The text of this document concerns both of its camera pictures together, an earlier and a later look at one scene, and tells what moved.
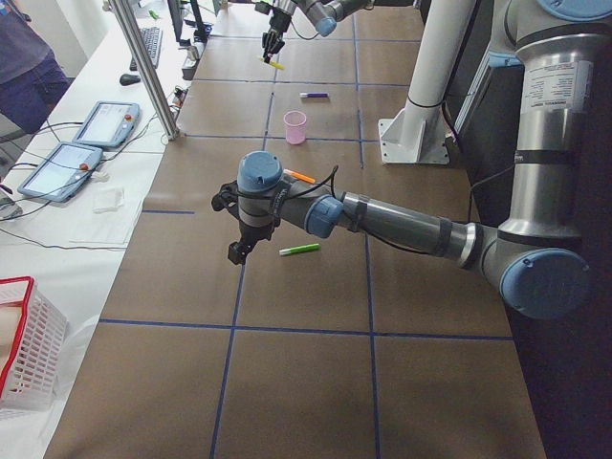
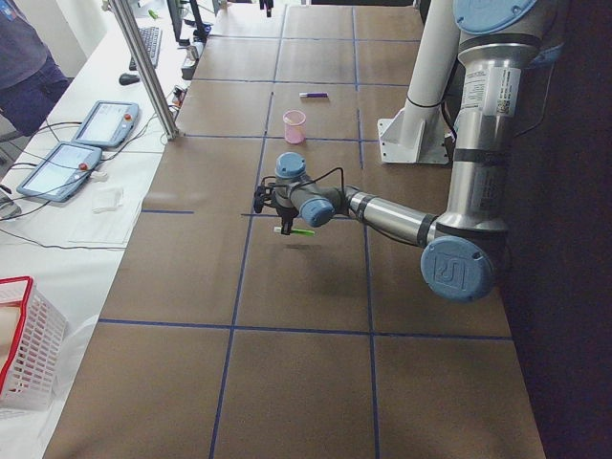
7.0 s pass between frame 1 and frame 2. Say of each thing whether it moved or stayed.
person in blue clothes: stayed
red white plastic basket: stayed
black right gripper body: moved
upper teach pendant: stayed
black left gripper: moved
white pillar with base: stayed
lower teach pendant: stayed
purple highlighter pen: stayed
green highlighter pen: moved
